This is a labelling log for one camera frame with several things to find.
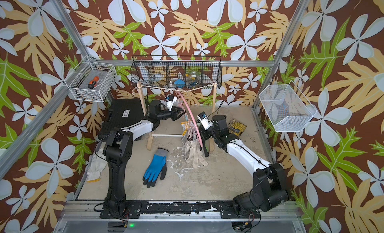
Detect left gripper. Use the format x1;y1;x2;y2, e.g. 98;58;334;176
156;106;186;122

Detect pink clip hanger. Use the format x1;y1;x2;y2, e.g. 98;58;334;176
176;91;204;149

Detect white cotton glove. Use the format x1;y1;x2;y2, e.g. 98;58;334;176
188;129;200;144

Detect green rubber glove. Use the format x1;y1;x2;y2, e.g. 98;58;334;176
199;127;210;158

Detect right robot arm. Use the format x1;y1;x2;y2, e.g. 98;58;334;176
198;112;290;217

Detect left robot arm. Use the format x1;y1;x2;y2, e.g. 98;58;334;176
99;99;185;219

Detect yellow drill bit box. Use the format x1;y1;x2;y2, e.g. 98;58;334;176
228;119;247;137

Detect blue object in basket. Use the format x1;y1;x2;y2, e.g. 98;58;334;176
174;79;185;89

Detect clear bottle in basket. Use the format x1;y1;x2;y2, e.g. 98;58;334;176
188;70;201;85

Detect black plastic tool case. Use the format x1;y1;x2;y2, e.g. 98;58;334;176
98;98;144;141

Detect blue rubber glove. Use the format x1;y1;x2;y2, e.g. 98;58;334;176
143;148;169;188

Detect white mesh basket right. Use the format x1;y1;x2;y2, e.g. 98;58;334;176
259;81;317;132

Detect orange black screwdriver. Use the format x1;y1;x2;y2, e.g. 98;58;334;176
88;76;100;89

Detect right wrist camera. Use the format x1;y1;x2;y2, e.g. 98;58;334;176
198;111;213;131

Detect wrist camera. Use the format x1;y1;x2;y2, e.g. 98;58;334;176
198;111;213;131
166;94;178;111

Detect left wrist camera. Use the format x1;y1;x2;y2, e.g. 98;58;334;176
166;94;178;111

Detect black wire basket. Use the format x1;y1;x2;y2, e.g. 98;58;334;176
129;56;223;90

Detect wooden drying rack frame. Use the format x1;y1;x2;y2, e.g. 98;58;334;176
136;82;217;153

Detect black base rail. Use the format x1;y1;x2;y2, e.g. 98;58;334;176
98;200;261;220

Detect white wire basket left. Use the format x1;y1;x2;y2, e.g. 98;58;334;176
67;56;117;102

